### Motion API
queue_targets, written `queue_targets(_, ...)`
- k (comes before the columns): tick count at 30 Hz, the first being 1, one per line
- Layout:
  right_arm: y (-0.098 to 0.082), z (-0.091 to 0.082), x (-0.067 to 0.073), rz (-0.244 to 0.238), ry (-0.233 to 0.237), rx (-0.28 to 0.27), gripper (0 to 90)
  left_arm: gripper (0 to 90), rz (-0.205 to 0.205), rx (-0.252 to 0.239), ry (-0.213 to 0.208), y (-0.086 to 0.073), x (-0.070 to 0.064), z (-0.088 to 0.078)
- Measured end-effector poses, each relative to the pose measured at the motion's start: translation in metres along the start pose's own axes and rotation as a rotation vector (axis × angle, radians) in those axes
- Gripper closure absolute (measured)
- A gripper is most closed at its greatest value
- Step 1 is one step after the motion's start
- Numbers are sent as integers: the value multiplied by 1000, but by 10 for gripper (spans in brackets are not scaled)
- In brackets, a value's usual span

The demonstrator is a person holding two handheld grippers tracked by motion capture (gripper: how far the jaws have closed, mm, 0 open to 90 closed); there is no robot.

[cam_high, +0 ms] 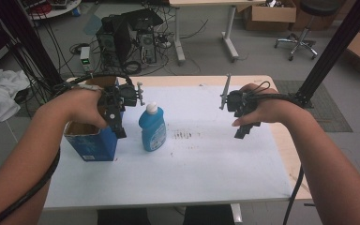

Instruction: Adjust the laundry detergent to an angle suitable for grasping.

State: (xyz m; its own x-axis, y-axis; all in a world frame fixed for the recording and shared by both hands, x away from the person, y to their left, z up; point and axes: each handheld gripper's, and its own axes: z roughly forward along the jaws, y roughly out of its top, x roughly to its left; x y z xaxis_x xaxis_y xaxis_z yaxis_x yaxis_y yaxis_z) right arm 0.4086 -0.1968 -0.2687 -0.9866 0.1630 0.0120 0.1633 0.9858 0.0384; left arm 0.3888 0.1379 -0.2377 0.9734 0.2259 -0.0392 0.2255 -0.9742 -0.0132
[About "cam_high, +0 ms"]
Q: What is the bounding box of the black metal frame post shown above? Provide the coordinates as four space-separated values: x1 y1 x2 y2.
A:
0 0 66 92
294 0 360 109

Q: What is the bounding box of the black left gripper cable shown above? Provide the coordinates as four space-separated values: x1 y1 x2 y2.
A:
0 72 135 225

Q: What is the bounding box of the white cloth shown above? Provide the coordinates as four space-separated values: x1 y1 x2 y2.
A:
0 67 31 126

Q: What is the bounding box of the black office chair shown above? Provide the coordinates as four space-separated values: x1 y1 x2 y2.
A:
273 0 347 62

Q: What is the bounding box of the person's leg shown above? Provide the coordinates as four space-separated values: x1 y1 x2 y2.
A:
182 203 236 225
97 207 153 225

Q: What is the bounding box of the person's right hand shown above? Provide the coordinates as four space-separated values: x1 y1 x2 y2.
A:
231 82 291 128

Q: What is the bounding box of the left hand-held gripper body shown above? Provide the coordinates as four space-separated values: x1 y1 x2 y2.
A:
98 81 145 127

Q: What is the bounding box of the white-legged desk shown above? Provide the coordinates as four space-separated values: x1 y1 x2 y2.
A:
168 0 267 66

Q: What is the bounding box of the round white table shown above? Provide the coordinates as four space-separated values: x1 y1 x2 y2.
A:
27 0 83 21

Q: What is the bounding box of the grey bench power supply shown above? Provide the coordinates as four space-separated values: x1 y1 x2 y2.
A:
80 46 93 74

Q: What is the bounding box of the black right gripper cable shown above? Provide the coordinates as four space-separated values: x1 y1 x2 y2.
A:
248 81 306 225

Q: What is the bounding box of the blue bottle with white cap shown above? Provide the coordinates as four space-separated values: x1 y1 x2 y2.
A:
138 101 167 153

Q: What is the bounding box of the person's right leg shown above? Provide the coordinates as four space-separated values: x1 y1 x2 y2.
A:
182 203 236 225

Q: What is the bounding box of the dark grey floor mat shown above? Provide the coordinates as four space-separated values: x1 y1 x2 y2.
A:
274 79 354 133

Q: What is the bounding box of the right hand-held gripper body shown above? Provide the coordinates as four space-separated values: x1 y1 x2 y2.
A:
219 73 259 118

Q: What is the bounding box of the open brown cardboard box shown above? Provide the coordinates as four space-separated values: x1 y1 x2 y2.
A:
243 0 297 33

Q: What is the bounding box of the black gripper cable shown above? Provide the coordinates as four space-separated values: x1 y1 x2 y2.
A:
248 81 306 225
0 72 135 225

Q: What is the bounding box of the person's left leg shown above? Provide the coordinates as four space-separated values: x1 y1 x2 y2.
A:
97 207 153 225

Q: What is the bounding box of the small black computer tower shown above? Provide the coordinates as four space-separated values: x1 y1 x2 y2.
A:
136 31 158 66

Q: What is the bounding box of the white table leg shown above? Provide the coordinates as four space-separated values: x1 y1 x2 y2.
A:
230 202 244 224

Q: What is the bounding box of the coiled black floor cable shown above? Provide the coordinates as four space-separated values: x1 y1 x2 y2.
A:
122 60 143 75

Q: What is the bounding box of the person's left hand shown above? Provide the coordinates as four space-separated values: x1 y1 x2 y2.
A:
54 87 109 129

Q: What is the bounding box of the blue cardboard box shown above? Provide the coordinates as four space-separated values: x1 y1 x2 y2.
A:
63 76 122 163

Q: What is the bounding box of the white table mat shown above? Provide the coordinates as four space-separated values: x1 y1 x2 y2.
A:
43 84 294 210

